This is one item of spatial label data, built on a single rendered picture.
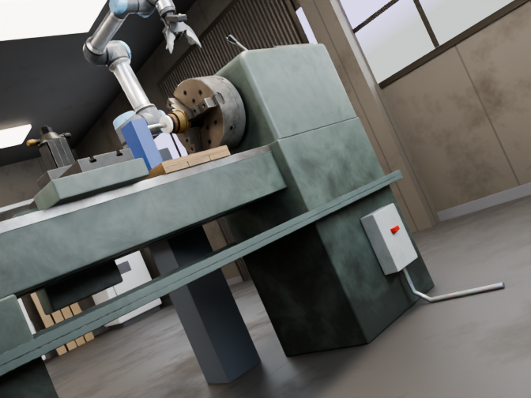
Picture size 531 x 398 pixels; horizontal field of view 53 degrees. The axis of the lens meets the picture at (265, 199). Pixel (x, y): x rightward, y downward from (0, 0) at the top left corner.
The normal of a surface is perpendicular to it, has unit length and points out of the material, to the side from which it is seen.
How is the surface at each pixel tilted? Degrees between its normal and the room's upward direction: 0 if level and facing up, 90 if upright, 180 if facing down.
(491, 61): 90
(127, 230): 90
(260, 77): 90
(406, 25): 90
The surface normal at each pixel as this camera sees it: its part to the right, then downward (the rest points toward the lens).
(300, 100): 0.64, -0.31
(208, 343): -0.72, 0.29
